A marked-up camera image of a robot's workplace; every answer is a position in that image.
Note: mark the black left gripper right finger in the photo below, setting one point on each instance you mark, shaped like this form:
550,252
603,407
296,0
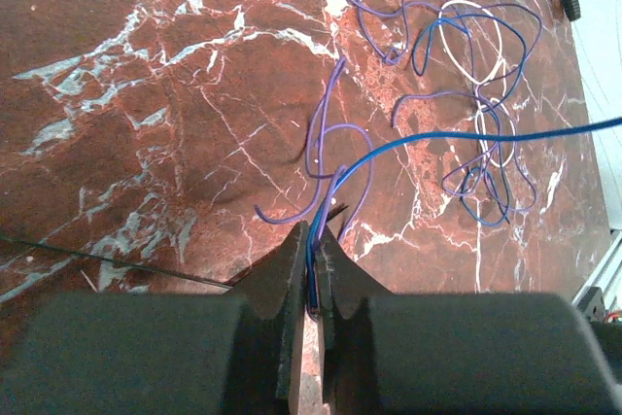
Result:
386,353

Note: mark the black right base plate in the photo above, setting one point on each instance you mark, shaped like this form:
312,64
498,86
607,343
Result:
592,306

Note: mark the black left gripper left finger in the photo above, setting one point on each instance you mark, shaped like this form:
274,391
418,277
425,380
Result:
232,353

